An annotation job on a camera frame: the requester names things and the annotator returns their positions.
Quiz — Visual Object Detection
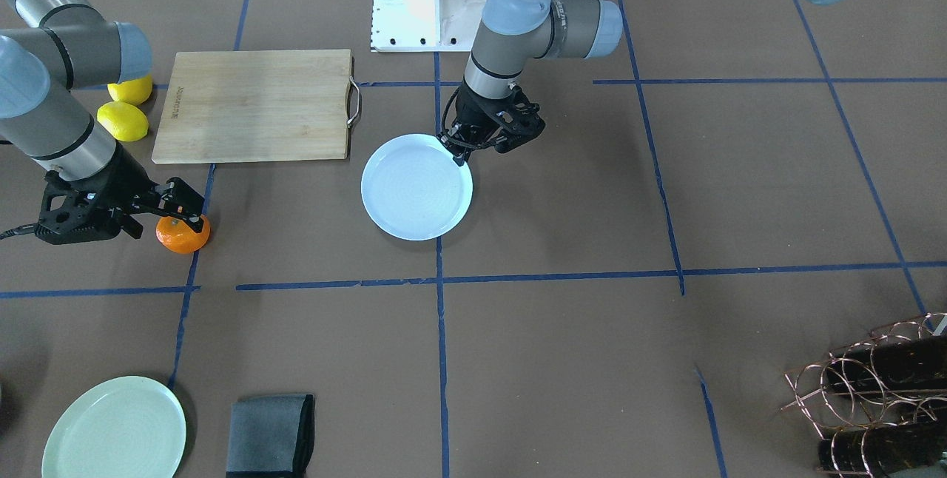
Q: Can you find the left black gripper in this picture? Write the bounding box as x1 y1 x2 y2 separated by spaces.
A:
437 86 510 167

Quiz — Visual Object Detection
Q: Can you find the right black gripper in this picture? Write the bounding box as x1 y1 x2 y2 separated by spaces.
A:
81 144 204 233

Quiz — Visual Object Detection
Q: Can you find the orange fruit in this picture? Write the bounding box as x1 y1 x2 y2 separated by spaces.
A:
155 215 211 255

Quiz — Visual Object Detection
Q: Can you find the light blue plate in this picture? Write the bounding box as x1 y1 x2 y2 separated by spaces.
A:
360 134 474 241

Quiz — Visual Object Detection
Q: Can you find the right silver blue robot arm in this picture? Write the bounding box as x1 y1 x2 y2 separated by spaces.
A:
1 0 209 245

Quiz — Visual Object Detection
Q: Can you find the light green plate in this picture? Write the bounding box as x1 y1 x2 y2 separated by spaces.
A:
41 376 187 477

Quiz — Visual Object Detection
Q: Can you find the yellow lemon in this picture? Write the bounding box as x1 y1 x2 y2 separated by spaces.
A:
95 101 149 142
106 73 155 106

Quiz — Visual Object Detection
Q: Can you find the wooden cutting board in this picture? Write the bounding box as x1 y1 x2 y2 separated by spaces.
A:
152 49 357 164

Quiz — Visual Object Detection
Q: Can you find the folded grey cloth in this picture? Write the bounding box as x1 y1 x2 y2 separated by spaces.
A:
226 394 315 477

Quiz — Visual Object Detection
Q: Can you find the dark wine bottle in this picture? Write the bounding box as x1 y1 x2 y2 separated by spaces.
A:
825 335 946 397
818 421 946 477

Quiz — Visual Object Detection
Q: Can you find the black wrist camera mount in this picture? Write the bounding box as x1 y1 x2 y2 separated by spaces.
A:
491 87 545 153

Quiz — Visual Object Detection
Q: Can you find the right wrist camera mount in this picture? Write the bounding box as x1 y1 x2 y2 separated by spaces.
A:
34 170 144 246

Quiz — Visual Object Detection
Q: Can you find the copper wire bottle rack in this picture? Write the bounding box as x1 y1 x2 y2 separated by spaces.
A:
783 312 945 477

